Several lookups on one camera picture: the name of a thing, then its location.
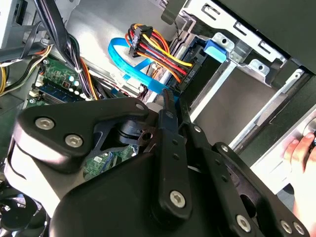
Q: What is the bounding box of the blue SATA wire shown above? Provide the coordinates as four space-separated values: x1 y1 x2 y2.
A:
108 37 179 102

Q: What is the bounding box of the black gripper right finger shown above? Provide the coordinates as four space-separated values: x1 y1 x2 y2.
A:
179 96 310 237

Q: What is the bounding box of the multicoloured disk power wire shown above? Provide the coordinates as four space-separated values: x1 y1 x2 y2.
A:
124 23 198 92

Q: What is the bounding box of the hard disk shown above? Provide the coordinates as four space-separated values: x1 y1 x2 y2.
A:
170 34 228 112

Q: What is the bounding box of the person's hand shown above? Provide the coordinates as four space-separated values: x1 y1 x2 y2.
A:
283 132 316 223

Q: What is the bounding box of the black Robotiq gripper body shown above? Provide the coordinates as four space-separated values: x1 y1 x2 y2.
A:
48 149 249 237

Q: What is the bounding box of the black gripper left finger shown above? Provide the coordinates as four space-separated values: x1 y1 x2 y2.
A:
4 88 194 219

